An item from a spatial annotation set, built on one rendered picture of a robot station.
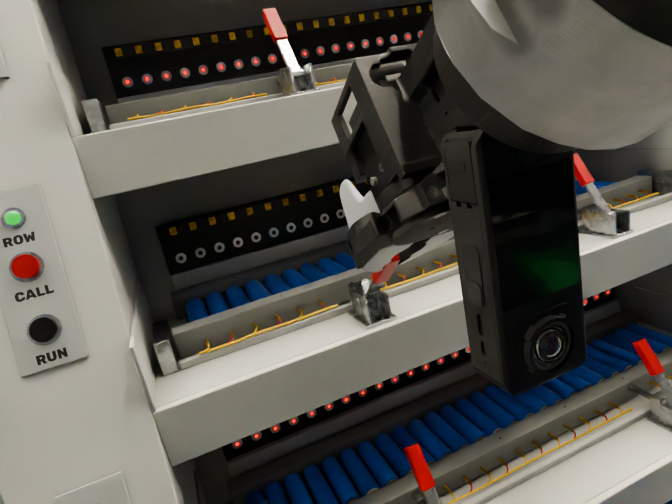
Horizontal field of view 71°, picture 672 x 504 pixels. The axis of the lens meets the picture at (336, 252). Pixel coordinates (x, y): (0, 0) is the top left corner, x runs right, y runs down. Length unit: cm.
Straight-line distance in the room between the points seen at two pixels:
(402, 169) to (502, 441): 36
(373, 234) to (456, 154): 7
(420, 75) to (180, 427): 28
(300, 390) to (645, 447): 34
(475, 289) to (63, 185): 29
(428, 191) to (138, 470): 26
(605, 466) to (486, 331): 34
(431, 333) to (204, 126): 24
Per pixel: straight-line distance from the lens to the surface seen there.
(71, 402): 37
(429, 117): 22
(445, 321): 41
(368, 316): 38
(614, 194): 63
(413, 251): 32
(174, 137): 39
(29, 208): 38
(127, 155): 39
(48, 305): 37
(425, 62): 21
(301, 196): 53
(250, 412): 37
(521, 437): 53
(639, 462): 55
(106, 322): 36
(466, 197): 19
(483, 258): 19
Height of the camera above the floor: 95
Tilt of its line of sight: 4 degrees up
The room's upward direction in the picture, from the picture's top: 18 degrees counter-clockwise
